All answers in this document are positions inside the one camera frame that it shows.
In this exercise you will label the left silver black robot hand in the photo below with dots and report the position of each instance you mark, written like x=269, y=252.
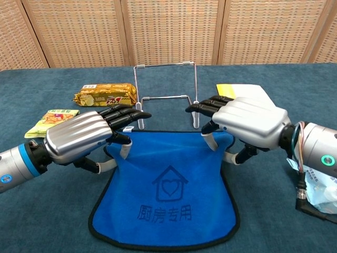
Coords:
x=76, y=134

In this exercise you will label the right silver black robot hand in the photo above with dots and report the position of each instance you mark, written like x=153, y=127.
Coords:
x=252, y=121

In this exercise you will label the blue towel with house print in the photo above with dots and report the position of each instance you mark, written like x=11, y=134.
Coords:
x=163, y=158

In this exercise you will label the green snack bag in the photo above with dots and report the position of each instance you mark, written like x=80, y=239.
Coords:
x=50, y=121

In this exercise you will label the yellow and white book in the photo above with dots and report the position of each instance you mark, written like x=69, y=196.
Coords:
x=250, y=91

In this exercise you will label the gold biscuit package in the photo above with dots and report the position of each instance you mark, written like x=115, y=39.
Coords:
x=105, y=95

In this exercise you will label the blue carpet table cover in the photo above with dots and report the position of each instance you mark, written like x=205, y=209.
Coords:
x=39, y=210

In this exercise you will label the light blue wet wipes pack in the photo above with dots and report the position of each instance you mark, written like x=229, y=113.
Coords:
x=318, y=189

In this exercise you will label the bamboo folding screen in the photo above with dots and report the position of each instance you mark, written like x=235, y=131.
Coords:
x=168, y=31

